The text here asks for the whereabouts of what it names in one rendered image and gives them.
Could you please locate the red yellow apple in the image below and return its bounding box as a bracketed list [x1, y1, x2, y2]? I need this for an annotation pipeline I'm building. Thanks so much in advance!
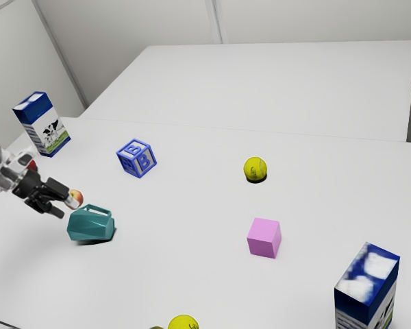
[69, 189, 85, 207]

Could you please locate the teal faceted mug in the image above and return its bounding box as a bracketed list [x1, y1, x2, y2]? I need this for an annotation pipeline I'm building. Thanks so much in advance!
[66, 204, 116, 243]

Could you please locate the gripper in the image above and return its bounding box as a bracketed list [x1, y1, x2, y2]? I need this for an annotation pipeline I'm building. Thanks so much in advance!
[12, 169, 79, 220]

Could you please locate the blue letter block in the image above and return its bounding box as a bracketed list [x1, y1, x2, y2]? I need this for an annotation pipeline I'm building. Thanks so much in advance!
[116, 138, 158, 179]

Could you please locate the pink cube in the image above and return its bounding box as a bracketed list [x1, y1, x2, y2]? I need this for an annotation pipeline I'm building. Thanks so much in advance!
[246, 217, 282, 259]

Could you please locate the yellow tennis ball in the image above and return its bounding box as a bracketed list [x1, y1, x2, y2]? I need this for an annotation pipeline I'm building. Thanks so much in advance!
[167, 314, 200, 329]
[243, 156, 269, 182]

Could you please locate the blue white milk carton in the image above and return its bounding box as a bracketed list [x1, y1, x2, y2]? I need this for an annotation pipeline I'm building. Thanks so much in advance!
[12, 90, 72, 158]
[334, 241, 401, 329]

